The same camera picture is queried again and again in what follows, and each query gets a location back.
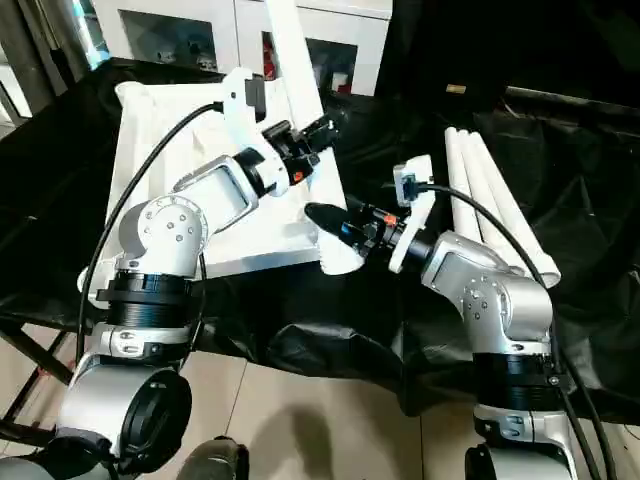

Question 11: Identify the white plastic table leg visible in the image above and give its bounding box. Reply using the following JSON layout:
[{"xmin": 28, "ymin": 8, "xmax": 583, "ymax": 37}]
[
  {"xmin": 468, "ymin": 130, "xmax": 563, "ymax": 291},
  {"xmin": 263, "ymin": 0, "xmax": 326, "ymax": 131},
  {"xmin": 455, "ymin": 128, "xmax": 546, "ymax": 286},
  {"xmin": 443, "ymin": 126, "xmax": 491, "ymax": 241}
]

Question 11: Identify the white plastic table top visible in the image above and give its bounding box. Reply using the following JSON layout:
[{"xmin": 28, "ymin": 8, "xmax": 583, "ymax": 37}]
[{"xmin": 105, "ymin": 68, "xmax": 366, "ymax": 276}]

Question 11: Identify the black mat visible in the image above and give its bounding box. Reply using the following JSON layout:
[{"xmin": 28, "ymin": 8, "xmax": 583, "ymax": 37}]
[{"xmin": 0, "ymin": 55, "xmax": 640, "ymax": 421}]

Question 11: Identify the white glass-door cabinet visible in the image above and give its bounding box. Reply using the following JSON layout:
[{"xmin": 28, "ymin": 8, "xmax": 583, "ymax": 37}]
[{"xmin": 75, "ymin": 0, "xmax": 393, "ymax": 98}]

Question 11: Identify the dark grey bar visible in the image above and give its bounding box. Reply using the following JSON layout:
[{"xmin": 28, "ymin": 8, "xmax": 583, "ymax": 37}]
[{"xmin": 505, "ymin": 85, "xmax": 640, "ymax": 119}]

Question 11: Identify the black robot left foot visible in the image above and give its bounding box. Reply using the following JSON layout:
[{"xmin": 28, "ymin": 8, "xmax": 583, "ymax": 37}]
[{"xmin": 180, "ymin": 437, "xmax": 251, "ymax": 480}]

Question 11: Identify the grey metal rack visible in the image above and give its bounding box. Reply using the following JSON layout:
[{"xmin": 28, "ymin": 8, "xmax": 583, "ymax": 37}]
[{"xmin": 0, "ymin": 0, "xmax": 101, "ymax": 116}]

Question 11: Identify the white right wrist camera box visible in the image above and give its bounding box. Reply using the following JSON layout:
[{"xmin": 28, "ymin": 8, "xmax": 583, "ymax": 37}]
[{"xmin": 385, "ymin": 155, "xmax": 438, "ymax": 273}]

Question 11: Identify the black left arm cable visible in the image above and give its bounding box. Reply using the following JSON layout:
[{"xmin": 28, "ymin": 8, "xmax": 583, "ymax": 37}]
[{"xmin": 78, "ymin": 100, "xmax": 227, "ymax": 336}]

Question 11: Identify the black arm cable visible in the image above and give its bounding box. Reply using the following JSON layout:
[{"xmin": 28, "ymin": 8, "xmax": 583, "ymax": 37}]
[
  {"xmin": 412, "ymin": 178, "xmax": 613, "ymax": 480},
  {"xmin": 78, "ymin": 100, "xmax": 227, "ymax": 336}
]

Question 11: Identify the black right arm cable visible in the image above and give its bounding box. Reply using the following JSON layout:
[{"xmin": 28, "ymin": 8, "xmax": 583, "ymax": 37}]
[{"xmin": 412, "ymin": 178, "xmax": 613, "ymax": 480}]

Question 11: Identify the black folding table frame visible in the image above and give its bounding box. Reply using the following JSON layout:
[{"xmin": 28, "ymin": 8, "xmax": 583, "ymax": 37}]
[{"xmin": 0, "ymin": 310, "xmax": 86, "ymax": 441}]

